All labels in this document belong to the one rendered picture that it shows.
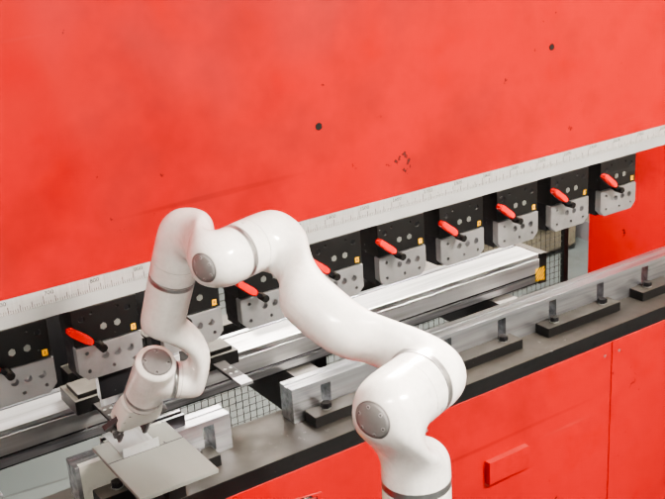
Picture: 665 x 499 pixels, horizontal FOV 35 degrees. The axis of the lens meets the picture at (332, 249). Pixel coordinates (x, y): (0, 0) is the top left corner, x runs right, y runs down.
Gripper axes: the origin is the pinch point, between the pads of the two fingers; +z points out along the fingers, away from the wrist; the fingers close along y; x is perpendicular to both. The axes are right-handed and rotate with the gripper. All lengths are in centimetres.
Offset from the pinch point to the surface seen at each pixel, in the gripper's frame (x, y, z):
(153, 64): -52, -17, -59
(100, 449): 0.9, 7.0, 3.8
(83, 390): -19.3, 1.4, 16.2
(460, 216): -18, -98, -19
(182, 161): -38, -21, -43
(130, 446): 3.1, 1.2, 1.7
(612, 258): -22, -216, 58
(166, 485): 18.4, 1.6, -10.8
